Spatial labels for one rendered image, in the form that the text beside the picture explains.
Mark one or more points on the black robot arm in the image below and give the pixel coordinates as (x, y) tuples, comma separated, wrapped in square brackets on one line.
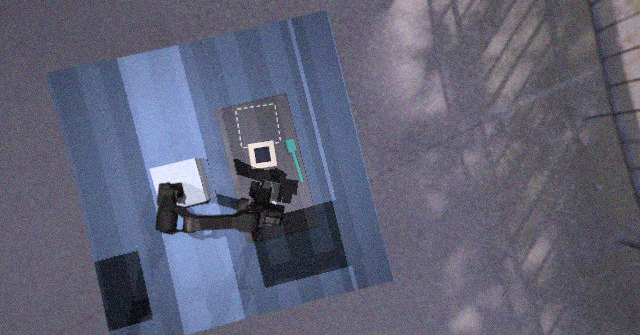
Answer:
[(244, 221)]

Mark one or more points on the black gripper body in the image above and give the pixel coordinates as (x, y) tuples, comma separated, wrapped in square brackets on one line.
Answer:
[(243, 204)]

